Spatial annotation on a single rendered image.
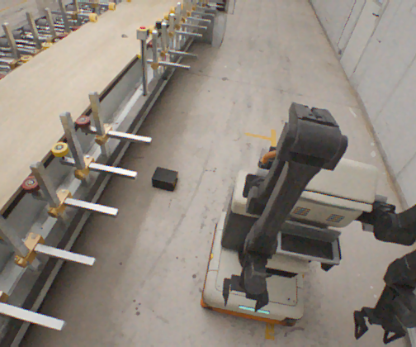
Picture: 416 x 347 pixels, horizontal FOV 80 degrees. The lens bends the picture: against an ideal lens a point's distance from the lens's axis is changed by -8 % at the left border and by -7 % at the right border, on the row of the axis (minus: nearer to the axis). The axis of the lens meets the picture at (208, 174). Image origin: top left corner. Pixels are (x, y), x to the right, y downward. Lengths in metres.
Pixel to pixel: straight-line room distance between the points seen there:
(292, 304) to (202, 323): 0.59
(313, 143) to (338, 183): 0.39
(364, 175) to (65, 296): 1.86
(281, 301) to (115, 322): 1.04
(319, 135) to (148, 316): 1.67
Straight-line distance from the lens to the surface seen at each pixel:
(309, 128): 0.47
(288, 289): 1.82
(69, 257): 1.22
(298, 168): 0.51
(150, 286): 1.99
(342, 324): 2.24
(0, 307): 1.23
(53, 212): 1.36
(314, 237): 1.08
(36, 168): 1.19
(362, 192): 0.88
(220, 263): 1.76
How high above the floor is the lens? 1.87
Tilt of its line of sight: 47 degrees down
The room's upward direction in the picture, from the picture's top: 10 degrees clockwise
